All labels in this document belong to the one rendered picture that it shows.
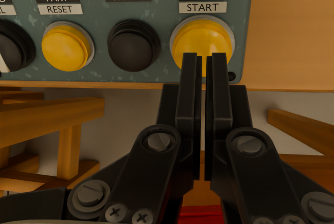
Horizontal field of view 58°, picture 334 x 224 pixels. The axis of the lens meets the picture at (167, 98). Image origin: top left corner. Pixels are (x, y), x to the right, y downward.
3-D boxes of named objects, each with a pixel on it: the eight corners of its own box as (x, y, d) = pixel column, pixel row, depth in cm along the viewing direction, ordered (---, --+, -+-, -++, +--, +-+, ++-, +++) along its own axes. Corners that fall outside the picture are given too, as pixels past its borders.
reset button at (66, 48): (96, 63, 17) (89, 75, 16) (54, 63, 17) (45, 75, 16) (86, 23, 15) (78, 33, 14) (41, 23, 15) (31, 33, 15)
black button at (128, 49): (158, 64, 16) (155, 76, 15) (115, 64, 17) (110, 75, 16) (155, 22, 15) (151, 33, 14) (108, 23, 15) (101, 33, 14)
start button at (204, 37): (228, 69, 16) (230, 81, 15) (174, 68, 16) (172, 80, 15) (233, 17, 14) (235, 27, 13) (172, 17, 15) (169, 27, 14)
